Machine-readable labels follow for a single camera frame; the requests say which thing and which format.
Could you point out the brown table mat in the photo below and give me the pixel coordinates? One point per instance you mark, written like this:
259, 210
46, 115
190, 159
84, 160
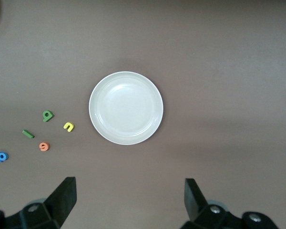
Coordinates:
205, 71

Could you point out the yellow letter u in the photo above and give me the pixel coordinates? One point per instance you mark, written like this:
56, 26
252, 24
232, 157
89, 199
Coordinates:
68, 127

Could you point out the beige plate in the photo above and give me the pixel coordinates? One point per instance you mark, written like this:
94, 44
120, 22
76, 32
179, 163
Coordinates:
126, 108

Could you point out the green letter g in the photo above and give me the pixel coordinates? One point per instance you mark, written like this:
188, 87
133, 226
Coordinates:
47, 116

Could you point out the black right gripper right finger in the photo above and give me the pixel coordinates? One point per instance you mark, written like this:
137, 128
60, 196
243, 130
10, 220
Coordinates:
193, 200

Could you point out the blue letter p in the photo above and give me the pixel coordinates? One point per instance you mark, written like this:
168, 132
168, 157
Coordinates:
2, 157

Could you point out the orange letter e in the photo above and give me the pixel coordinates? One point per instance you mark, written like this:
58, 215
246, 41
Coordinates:
44, 146

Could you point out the green letter l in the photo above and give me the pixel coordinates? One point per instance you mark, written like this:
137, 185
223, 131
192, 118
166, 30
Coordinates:
28, 134

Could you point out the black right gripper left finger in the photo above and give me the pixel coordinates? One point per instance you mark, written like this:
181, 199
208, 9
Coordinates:
62, 198

